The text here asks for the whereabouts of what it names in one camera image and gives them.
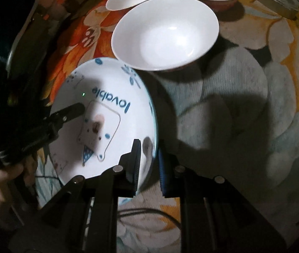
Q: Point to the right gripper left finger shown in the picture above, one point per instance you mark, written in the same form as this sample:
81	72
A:
119	181

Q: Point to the white bowl front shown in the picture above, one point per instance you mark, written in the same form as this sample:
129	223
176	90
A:
160	35

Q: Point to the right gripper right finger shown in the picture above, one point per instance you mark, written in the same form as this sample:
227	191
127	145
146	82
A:
178	181

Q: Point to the person left hand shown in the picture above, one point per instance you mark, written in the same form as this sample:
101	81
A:
8	174

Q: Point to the small bear plate lovable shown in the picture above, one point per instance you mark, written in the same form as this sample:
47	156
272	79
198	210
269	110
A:
118	109

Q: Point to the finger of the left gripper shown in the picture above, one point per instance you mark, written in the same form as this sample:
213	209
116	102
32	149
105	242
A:
59	118

